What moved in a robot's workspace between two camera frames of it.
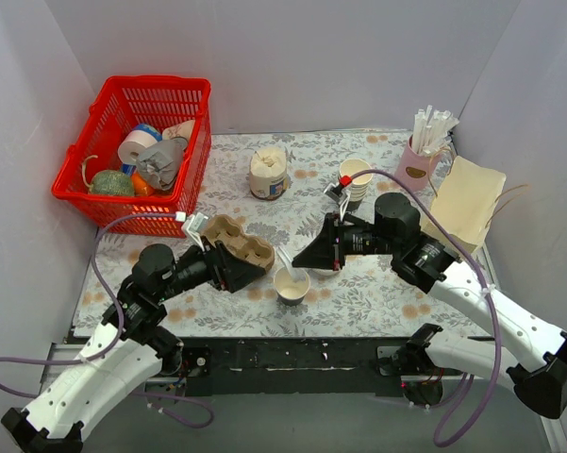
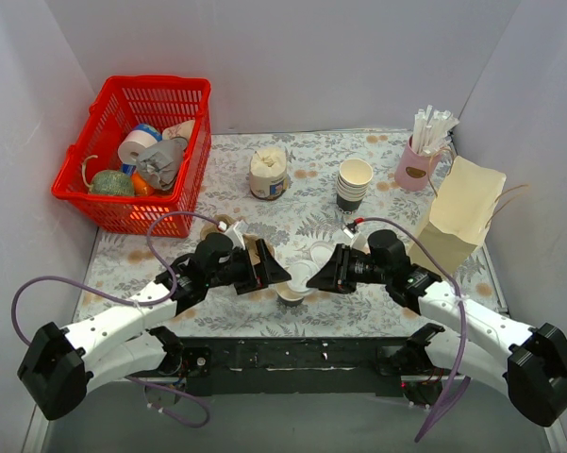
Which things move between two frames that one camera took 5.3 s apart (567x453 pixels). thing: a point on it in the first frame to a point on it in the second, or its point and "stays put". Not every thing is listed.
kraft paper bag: [464, 203] stays put
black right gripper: [335, 240] to [344, 269]
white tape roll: [134, 142] stays put
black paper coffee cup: [291, 291] stays put
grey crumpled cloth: [160, 162] stays put
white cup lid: [288, 263] to [300, 273]
